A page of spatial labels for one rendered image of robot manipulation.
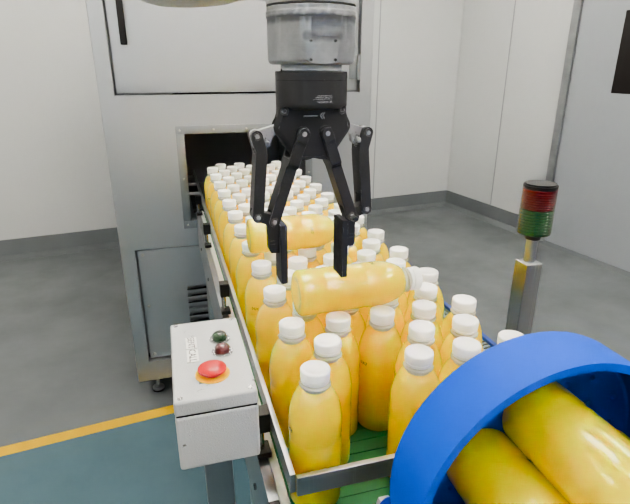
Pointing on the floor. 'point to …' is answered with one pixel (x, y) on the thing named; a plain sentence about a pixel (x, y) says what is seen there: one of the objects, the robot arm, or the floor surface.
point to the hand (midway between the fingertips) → (311, 252)
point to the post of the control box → (220, 483)
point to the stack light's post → (523, 296)
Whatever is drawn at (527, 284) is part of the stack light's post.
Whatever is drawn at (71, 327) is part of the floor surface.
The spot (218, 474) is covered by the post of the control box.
